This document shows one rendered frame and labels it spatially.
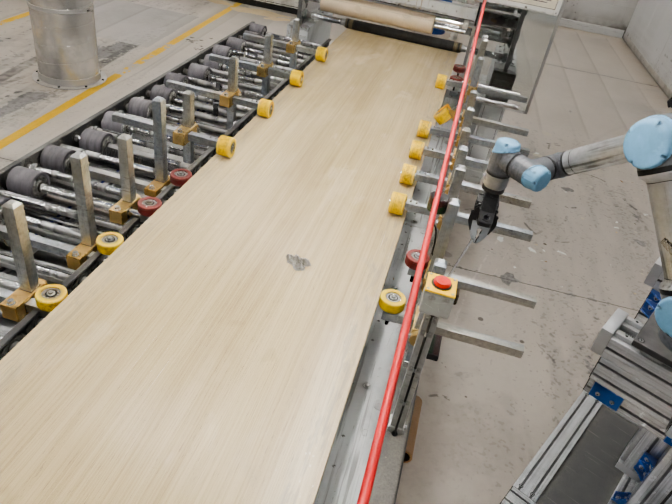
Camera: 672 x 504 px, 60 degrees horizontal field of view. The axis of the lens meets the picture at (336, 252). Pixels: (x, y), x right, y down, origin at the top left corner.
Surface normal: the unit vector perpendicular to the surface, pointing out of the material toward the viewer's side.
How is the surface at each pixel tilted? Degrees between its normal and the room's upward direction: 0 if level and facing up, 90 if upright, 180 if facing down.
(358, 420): 0
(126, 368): 0
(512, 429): 0
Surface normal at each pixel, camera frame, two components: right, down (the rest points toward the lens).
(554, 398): 0.14, -0.80
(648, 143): -0.84, 0.10
